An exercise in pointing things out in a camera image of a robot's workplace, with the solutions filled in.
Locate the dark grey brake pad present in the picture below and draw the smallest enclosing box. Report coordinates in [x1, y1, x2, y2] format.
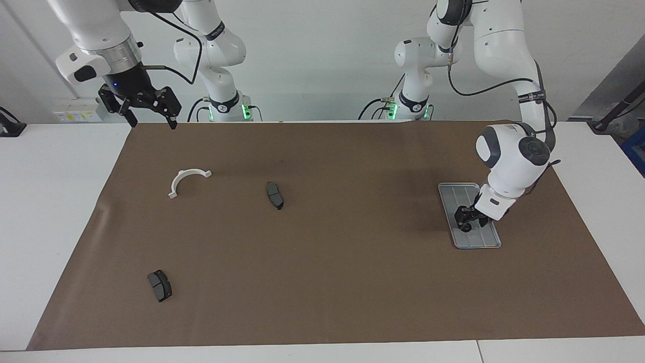
[266, 181, 285, 211]
[147, 270, 173, 303]

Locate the black left base cable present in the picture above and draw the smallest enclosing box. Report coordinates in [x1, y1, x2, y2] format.
[359, 76, 406, 120]

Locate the black right base cable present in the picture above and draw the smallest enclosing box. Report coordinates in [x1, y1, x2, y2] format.
[187, 98, 210, 123]

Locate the white curved plastic bracket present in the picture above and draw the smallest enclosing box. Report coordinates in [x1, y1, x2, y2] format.
[168, 169, 213, 199]

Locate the blue box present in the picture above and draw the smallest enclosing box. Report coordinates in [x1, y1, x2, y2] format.
[621, 136, 645, 177]

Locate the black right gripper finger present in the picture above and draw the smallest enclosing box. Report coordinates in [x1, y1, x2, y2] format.
[157, 87, 183, 131]
[99, 85, 138, 128]

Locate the brown table mat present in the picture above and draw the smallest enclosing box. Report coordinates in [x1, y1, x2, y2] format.
[26, 121, 645, 351]

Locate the grey metal tray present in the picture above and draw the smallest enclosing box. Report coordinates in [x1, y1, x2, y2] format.
[437, 183, 502, 250]

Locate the black base cable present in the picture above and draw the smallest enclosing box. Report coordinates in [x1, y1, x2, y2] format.
[359, 76, 406, 120]
[187, 98, 210, 123]

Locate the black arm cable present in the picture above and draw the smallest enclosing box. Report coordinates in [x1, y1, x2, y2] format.
[139, 9, 203, 86]
[446, 0, 561, 172]

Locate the black table clamp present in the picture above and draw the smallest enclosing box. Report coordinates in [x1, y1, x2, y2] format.
[0, 107, 27, 138]

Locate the black stand pole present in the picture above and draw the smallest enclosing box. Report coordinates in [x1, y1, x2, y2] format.
[587, 81, 645, 134]

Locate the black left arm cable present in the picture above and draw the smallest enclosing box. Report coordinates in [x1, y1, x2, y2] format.
[446, 0, 561, 172]

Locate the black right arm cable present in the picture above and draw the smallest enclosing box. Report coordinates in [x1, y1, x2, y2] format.
[139, 9, 203, 86]

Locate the white wall power strip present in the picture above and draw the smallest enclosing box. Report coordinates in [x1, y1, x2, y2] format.
[53, 98, 104, 123]

